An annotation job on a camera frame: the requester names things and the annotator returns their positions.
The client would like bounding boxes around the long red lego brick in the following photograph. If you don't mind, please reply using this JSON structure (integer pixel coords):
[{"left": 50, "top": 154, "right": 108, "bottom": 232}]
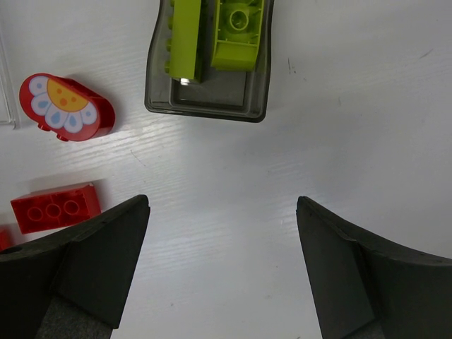
[{"left": 11, "top": 183, "right": 101, "bottom": 234}]

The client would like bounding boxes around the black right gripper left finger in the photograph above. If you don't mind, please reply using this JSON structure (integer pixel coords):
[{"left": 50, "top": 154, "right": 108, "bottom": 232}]
[{"left": 1, "top": 195, "right": 150, "bottom": 338}]

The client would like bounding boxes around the clear plastic container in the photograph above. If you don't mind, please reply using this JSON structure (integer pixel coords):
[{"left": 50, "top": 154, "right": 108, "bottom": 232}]
[{"left": 1, "top": 36, "right": 20, "bottom": 129}]

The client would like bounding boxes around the red flower lego brick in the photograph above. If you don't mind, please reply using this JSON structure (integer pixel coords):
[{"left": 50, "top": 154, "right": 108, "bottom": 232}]
[{"left": 18, "top": 73, "right": 116, "bottom": 142}]

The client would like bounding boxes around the red sloped lego brick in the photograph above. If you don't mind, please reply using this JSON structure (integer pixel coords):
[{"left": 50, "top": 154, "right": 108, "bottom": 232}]
[{"left": 0, "top": 227, "right": 13, "bottom": 251}]

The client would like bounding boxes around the lime square lego brick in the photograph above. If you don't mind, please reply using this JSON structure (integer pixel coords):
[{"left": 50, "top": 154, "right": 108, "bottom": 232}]
[{"left": 210, "top": 1, "right": 265, "bottom": 71}]

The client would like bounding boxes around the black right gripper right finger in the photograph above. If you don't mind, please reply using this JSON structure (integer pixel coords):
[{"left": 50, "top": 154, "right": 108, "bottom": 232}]
[{"left": 297, "top": 196, "right": 451, "bottom": 338}]

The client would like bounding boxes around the smoky grey plastic container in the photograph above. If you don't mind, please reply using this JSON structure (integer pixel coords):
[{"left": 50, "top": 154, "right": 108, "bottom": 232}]
[{"left": 144, "top": 1, "right": 274, "bottom": 123}]

